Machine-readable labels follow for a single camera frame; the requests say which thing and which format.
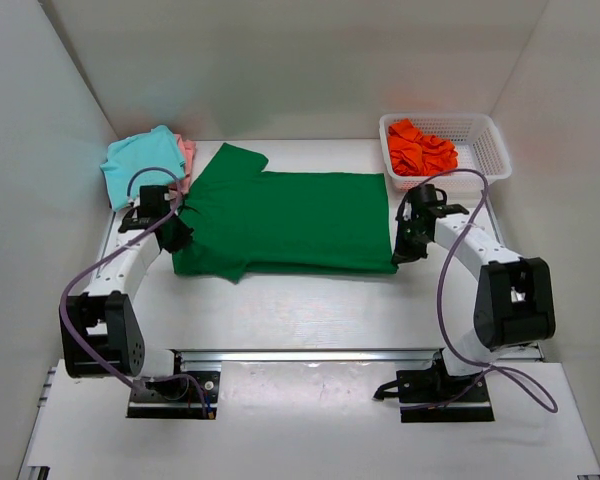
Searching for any green t shirt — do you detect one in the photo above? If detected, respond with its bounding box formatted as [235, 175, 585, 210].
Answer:
[172, 143, 397, 283]

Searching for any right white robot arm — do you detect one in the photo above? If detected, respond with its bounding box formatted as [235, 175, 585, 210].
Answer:
[392, 200, 556, 401]

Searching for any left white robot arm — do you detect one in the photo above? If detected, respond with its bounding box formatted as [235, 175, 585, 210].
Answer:
[59, 209, 193, 398]

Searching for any orange t shirt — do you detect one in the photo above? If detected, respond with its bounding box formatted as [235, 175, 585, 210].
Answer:
[387, 119, 458, 177]

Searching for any white plastic basket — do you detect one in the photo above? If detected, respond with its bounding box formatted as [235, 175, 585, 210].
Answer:
[379, 112, 512, 192]

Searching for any folded cyan t shirt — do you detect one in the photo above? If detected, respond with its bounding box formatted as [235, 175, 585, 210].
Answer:
[100, 125, 185, 211]

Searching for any folded pink t shirt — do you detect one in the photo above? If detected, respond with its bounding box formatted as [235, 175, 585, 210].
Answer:
[167, 134, 196, 193]

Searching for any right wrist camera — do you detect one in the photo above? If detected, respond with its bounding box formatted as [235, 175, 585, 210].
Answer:
[405, 183, 447, 208]

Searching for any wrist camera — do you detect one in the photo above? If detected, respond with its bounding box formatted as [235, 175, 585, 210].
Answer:
[135, 185, 172, 220]
[405, 183, 447, 208]

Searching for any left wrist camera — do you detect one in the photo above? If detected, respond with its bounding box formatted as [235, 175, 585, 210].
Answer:
[135, 185, 172, 220]

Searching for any aluminium rail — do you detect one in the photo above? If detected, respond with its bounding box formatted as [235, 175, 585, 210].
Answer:
[173, 348, 438, 363]

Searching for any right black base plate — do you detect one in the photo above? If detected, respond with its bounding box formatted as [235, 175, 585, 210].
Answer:
[373, 360, 495, 424]

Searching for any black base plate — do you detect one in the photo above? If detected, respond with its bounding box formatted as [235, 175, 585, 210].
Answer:
[126, 363, 221, 421]
[373, 360, 495, 424]

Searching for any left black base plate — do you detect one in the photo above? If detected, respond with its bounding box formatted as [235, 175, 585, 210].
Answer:
[126, 363, 221, 421]

